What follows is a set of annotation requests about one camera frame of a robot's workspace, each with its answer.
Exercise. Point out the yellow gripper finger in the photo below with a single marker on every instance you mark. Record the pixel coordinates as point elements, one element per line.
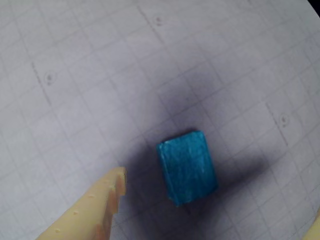
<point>315,232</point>
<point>95,207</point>

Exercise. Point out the blue wooden block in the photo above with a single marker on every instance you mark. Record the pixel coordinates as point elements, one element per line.
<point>187,170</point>

